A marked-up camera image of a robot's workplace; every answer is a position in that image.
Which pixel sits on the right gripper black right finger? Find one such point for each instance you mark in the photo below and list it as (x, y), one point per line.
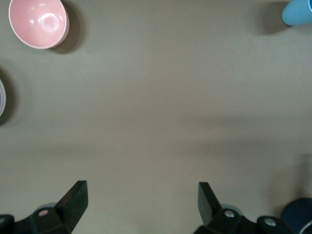
(209, 207)

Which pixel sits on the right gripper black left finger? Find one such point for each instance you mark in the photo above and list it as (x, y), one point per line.
(73, 204)

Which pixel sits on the glass pot lid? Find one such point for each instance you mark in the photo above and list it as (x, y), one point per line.
(308, 228)

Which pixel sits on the brown table cover sheet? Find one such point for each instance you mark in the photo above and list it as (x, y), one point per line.
(156, 109)

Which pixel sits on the pink plastic bowl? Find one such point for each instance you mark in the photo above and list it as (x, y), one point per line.
(37, 23)

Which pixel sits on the blue plastic cup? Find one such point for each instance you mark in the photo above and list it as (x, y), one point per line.
(298, 13)

